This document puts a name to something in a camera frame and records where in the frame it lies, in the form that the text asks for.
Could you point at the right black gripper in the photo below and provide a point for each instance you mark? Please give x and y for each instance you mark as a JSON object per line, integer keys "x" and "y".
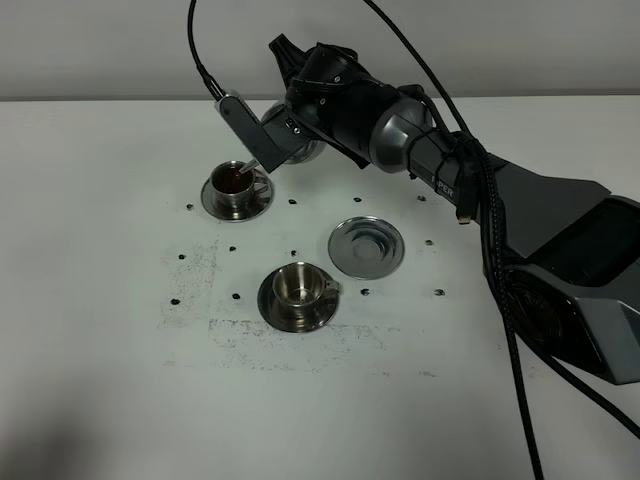
{"x": 333, "y": 95}

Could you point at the stainless steel teapot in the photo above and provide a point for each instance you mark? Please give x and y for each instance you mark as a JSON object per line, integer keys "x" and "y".
{"x": 275, "y": 138}

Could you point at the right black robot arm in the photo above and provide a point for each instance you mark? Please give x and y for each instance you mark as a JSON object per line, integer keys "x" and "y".
{"x": 570, "y": 247}

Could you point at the far stainless steel teacup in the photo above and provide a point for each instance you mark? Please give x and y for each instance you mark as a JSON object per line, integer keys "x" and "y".
{"x": 233, "y": 188}

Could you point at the stainless steel teacup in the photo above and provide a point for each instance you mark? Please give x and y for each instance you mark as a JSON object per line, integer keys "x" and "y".
{"x": 303, "y": 288}
{"x": 233, "y": 188}

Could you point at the far stainless steel saucer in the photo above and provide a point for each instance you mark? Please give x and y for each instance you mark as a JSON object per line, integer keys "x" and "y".
{"x": 256, "y": 207}

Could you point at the stainless steel saucer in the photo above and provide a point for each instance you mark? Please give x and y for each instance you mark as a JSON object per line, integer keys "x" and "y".
{"x": 256, "y": 207}
{"x": 281, "y": 319}

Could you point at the steel saucer under teapot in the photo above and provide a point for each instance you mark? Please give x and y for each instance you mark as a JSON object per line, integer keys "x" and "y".
{"x": 366, "y": 248}

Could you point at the near stainless steel teacup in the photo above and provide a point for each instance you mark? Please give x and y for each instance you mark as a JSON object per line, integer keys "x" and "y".
{"x": 303, "y": 288}

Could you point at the near stainless steel saucer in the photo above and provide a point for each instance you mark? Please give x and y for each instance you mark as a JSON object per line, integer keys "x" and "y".
{"x": 281, "y": 319}

